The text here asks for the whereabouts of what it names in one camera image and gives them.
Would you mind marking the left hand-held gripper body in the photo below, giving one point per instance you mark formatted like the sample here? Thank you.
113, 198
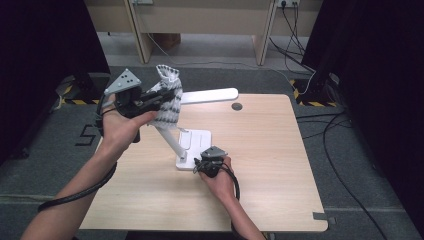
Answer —
123, 82

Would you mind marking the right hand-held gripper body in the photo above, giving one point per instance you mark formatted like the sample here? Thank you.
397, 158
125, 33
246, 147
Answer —
213, 152

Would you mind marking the white black-patterned cloth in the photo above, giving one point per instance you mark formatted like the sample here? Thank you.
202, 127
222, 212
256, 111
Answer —
170, 113

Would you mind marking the white desk lamp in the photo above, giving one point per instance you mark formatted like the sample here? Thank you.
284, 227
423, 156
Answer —
210, 95

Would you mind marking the person's right hand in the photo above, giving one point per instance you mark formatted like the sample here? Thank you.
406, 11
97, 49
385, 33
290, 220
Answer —
221, 186

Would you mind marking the person's left hand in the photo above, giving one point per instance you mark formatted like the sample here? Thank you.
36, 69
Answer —
120, 130

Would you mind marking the black stand base, striped tape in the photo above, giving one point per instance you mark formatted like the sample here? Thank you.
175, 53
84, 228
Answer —
90, 88
310, 93

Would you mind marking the beige wooden desk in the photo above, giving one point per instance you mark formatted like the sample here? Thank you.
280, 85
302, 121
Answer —
200, 20

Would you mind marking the black curtain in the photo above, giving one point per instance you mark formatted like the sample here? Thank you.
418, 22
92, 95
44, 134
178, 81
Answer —
383, 66
40, 50

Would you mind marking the grey tape piece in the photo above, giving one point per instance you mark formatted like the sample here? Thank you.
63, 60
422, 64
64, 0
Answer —
323, 217

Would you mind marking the white wall socket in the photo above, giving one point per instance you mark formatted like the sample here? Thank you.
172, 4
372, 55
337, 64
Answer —
288, 2

